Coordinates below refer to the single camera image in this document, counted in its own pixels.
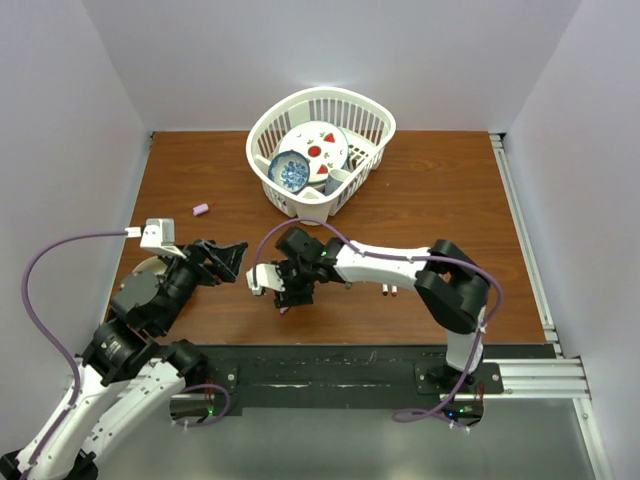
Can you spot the white plastic dish basket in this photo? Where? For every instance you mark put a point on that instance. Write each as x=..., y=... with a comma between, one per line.
x=368, y=126

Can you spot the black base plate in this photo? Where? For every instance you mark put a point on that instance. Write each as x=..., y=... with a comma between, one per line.
x=388, y=377

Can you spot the white plate red decorations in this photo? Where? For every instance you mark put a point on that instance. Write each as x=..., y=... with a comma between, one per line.
x=323, y=144

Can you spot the purple highlighter cap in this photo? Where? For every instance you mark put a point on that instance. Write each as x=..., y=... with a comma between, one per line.
x=200, y=209

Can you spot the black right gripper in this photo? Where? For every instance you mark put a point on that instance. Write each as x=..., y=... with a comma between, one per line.
x=292, y=296

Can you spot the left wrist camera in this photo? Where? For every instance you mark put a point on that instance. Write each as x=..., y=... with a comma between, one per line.
x=157, y=236

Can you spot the beige ceramic bowl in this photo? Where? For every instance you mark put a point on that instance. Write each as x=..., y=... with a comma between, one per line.
x=154, y=265

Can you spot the white mug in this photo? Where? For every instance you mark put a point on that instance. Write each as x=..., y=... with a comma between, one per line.
x=335, y=179

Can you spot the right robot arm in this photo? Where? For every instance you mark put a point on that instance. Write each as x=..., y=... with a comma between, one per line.
x=452, y=287

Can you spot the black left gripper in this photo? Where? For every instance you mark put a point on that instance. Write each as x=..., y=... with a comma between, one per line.
x=225, y=260

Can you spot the blue white patterned bowl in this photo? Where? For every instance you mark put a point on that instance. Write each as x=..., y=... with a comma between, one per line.
x=290, y=171

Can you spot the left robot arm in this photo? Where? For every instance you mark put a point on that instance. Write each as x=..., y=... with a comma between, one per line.
x=124, y=375

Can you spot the aluminium frame rail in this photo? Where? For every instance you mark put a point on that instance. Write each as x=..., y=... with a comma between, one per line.
x=558, y=378

